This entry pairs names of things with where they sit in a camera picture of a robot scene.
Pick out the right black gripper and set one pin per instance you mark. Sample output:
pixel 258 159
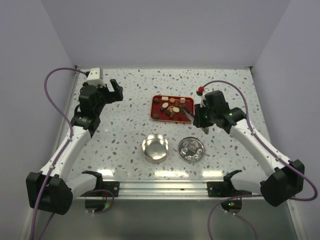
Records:
pixel 198 121

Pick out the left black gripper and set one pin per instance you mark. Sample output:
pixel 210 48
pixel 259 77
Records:
pixel 112 96

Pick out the metal tongs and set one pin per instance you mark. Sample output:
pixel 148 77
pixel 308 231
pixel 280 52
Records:
pixel 187 112

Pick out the white oval chocolate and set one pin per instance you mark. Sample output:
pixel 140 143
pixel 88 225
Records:
pixel 165 105
pixel 176 109

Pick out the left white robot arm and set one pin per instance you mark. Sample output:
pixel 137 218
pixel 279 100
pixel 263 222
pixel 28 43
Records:
pixel 49 190

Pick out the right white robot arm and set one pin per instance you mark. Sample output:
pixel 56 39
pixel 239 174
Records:
pixel 284 177

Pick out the brown square chocolate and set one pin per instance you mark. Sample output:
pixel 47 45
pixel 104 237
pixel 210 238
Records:
pixel 172 115

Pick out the white square chocolate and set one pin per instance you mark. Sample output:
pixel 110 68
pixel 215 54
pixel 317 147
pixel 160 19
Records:
pixel 165 98

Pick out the round silver tin lid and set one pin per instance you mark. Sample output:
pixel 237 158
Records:
pixel 191 149

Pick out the red rectangular tray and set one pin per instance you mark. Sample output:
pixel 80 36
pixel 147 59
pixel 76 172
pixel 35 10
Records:
pixel 155 109

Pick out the round silver tin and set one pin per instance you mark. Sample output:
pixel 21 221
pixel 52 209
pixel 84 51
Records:
pixel 155 148

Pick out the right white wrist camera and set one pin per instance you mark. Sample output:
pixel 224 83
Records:
pixel 201 93

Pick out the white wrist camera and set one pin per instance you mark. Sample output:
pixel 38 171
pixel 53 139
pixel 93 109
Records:
pixel 201 93
pixel 95 77

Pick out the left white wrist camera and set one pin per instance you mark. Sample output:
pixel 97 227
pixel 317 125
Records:
pixel 95 77

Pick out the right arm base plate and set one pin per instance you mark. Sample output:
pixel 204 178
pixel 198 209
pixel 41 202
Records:
pixel 223 189

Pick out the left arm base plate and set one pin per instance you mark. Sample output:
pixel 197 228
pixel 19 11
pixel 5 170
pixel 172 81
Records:
pixel 112 186

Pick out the aluminium mounting rail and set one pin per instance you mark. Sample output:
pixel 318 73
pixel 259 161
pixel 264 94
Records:
pixel 163 190

